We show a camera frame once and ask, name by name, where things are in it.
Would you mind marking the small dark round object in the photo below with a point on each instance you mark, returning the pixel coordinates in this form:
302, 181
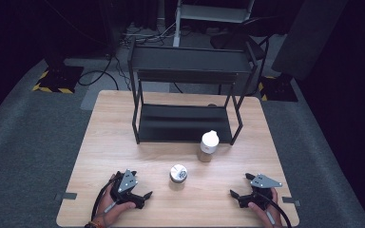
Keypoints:
212, 104

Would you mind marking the person's right hand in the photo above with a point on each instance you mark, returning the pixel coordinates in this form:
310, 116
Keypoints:
272, 217

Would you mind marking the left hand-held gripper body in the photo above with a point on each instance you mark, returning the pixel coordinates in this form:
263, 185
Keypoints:
127, 183

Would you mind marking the white metal stand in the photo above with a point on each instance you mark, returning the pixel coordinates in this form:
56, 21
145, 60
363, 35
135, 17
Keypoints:
214, 13

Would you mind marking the yellow-black striped floor plate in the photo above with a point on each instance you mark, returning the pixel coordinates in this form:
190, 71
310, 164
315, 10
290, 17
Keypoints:
278, 90
60, 79

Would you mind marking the glass jar with white cap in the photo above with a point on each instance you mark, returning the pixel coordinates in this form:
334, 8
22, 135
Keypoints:
209, 142

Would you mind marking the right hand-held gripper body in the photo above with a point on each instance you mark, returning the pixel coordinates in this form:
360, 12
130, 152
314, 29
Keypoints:
263, 183

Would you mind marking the glass jar with silver lid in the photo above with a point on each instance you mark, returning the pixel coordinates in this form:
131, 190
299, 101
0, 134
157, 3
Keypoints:
178, 173

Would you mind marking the person's left hand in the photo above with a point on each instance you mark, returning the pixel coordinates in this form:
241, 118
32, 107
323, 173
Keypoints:
106, 209

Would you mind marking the grey curtain panel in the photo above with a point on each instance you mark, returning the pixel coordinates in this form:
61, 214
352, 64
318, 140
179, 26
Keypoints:
307, 38

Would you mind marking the black metal two-tier rack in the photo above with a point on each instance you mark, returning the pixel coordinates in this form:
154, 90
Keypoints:
183, 123

